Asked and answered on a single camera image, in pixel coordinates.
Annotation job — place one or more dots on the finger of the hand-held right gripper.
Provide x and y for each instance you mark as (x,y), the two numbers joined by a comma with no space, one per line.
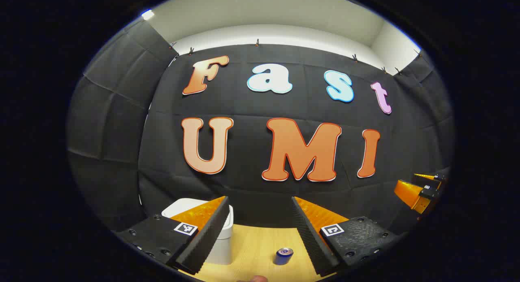
(408,192)
(426,177)

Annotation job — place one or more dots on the black backdrop cloth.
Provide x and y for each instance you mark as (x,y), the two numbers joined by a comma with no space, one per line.
(243,184)

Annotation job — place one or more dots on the row of black cloth clips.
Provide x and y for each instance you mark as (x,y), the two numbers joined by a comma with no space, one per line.
(257,42)

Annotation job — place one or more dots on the blue pop can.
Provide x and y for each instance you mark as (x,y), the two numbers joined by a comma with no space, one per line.
(283,257)

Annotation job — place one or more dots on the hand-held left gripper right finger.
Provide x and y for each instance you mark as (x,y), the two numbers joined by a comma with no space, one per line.
(310,241)

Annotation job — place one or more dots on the white desktop garbage bin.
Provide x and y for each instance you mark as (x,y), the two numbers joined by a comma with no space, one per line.
(221,249)

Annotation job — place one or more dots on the bright ceiling light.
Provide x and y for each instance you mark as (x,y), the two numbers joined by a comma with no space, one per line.
(147,14)

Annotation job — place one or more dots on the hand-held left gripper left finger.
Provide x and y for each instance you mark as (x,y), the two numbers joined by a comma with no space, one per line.
(211,237)

